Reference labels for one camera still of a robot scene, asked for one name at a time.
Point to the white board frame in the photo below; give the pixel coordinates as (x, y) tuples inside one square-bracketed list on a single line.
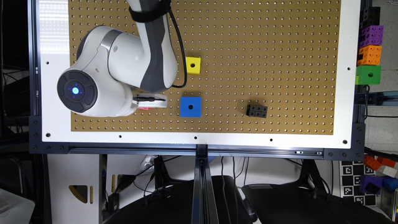
[(272, 73)]

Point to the fiducial marker sheet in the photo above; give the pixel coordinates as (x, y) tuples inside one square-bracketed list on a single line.
[(350, 174)]

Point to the black block on shelf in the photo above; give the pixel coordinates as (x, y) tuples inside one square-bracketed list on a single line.
[(369, 16)]

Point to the red orange block pile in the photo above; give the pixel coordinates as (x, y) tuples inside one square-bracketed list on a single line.
[(381, 165)]

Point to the white cabinet panel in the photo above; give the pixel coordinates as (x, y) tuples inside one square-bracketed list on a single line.
[(75, 188)]

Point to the blue cube block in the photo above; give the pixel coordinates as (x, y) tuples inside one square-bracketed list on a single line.
[(190, 107)]

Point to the yellow cube block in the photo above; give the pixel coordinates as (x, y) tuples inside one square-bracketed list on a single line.
[(193, 65)]

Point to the purple block lower right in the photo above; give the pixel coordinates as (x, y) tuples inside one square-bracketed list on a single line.
[(370, 184)]

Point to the black office chair left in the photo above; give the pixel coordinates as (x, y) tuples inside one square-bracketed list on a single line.
[(172, 201)]

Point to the purple block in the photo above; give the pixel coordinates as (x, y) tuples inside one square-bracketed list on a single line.
[(370, 184), (372, 35)]

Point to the brown pegboard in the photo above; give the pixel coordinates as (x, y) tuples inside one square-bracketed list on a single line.
[(278, 54)]

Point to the dark aluminium table frame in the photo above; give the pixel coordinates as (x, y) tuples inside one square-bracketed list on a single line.
[(202, 174)]

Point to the black office chair right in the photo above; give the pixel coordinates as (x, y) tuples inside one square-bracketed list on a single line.
[(306, 201)]

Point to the green cube block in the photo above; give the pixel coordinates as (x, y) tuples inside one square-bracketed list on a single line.
[(368, 75)]

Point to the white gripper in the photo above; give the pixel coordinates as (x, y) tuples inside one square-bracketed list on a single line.
[(147, 100)]

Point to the black office chair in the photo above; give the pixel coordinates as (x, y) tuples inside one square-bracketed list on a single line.
[(172, 201), (306, 201)]

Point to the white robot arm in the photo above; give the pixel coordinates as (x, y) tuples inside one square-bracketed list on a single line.
[(116, 73)]

